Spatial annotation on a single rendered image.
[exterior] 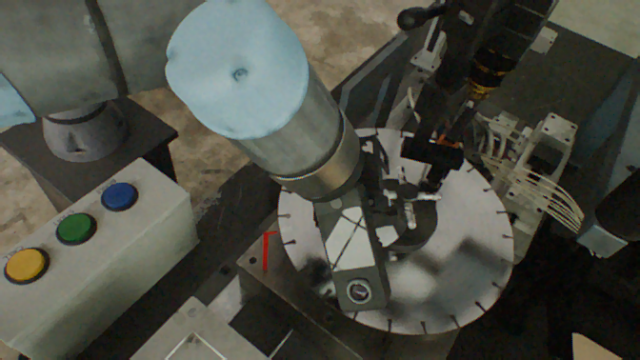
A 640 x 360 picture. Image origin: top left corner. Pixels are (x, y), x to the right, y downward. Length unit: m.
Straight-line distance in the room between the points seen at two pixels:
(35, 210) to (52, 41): 1.59
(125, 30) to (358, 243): 0.24
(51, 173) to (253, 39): 0.75
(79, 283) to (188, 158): 1.31
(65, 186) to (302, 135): 0.69
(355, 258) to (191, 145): 1.60
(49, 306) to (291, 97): 0.46
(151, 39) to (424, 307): 0.41
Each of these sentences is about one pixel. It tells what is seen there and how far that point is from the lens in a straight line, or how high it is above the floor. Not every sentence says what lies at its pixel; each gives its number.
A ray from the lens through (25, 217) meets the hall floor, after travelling 1.89.
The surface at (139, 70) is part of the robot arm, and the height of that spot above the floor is 1.23.
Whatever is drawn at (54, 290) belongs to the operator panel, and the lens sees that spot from 0.63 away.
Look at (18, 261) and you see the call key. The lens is 0.66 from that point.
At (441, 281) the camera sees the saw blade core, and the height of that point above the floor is 0.95.
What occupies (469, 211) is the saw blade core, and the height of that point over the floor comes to 0.95.
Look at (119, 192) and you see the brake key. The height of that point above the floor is 0.91.
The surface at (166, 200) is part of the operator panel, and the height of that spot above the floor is 0.90.
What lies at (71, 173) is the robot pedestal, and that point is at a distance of 0.93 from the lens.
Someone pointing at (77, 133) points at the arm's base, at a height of 0.81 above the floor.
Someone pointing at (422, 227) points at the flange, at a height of 0.96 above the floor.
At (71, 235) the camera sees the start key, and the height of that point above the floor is 0.91.
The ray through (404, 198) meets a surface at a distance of 0.55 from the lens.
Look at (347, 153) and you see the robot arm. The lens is 0.32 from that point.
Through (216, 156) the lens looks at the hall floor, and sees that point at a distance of 1.88.
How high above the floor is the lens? 1.43
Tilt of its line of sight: 52 degrees down
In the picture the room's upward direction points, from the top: 11 degrees clockwise
